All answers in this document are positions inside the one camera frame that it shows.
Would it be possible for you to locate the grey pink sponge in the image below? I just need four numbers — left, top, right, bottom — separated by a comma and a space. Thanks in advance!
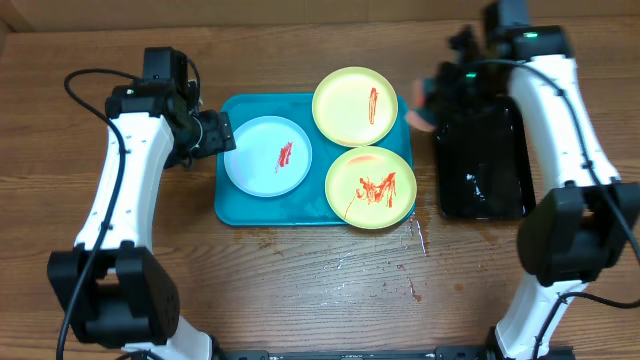
405, 78, 437, 133

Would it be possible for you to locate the light blue plate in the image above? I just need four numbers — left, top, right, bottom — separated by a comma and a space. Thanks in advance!
224, 116, 312, 197

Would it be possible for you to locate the yellow-green plate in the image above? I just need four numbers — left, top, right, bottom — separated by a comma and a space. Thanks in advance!
312, 66, 399, 147
325, 146, 417, 230

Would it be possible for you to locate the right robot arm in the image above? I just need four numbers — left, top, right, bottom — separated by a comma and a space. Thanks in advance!
420, 1, 639, 359

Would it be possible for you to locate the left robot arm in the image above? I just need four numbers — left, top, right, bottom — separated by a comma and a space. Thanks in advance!
47, 47, 236, 359

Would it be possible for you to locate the black rectangular tray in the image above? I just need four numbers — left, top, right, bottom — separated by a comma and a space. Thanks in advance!
434, 96, 536, 219

